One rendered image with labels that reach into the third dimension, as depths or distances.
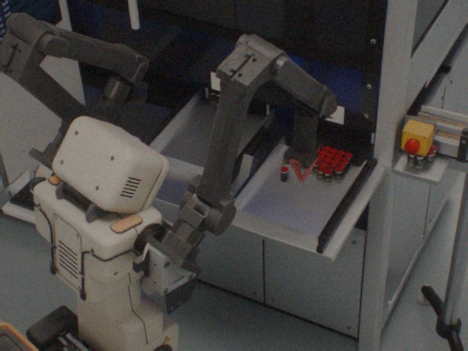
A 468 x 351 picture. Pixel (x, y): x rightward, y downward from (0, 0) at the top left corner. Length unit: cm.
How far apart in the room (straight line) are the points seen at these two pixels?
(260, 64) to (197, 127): 106
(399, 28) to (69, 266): 101
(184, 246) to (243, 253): 125
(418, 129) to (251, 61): 89
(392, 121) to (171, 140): 67
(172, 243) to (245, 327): 146
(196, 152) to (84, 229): 79
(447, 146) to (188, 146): 75
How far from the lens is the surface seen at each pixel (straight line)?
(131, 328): 226
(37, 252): 377
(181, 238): 198
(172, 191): 261
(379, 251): 293
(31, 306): 358
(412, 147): 257
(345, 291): 312
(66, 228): 208
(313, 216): 252
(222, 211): 197
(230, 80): 178
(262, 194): 258
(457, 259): 304
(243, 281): 332
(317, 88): 212
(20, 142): 282
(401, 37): 243
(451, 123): 279
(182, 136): 280
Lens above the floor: 262
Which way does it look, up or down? 41 degrees down
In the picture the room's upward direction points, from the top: 3 degrees counter-clockwise
